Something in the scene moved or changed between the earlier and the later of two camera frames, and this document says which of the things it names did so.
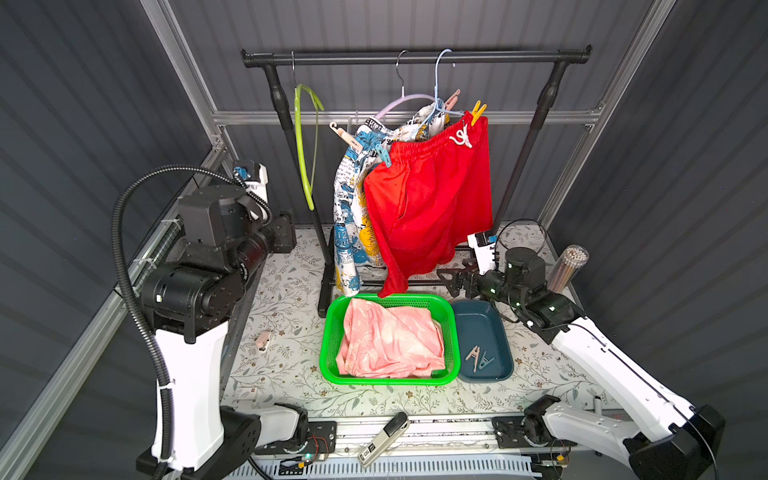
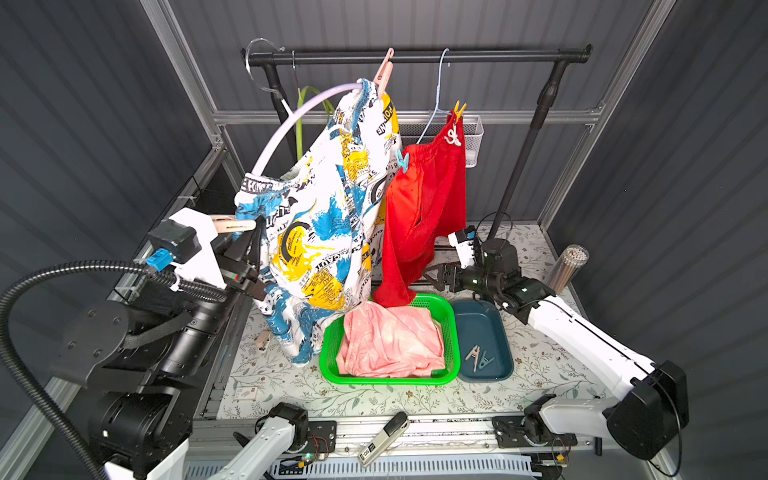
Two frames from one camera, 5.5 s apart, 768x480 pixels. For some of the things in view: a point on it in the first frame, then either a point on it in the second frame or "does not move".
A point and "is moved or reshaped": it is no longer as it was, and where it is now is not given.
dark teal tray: [484, 348] does not move
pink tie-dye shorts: [392, 343] does not move
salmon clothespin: [450, 102] → [383, 76]
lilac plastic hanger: [403, 98] → [273, 131]
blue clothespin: [384, 155] → [402, 160]
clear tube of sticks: [570, 263] does not move
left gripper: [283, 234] → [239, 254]
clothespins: [474, 354] does not move
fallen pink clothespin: [262, 340] does not move
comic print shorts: [359, 143] is moved or reshaped
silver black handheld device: [391, 431] does not move
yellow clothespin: [477, 111] → [459, 109]
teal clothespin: [485, 361] does not move
